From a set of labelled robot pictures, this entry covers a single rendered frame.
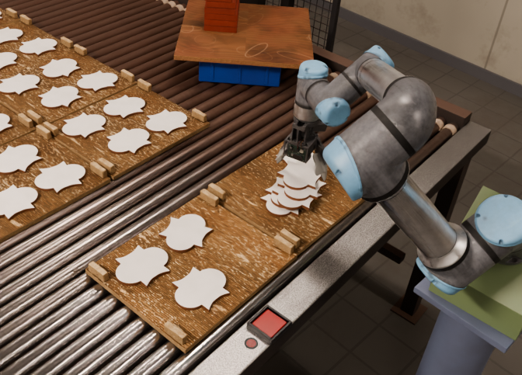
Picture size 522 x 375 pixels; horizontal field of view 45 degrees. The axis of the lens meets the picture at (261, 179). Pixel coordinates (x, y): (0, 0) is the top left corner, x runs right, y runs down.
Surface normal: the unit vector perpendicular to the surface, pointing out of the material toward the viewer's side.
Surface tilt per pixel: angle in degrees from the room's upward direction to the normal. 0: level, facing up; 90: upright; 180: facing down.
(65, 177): 0
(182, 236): 0
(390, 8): 90
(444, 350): 90
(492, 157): 0
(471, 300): 90
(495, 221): 38
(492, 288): 45
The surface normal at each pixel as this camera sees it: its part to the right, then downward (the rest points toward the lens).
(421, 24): -0.70, 0.40
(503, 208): -0.30, -0.32
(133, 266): 0.07, -0.78
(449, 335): -0.84, 0.29
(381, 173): 0.29, 0.54
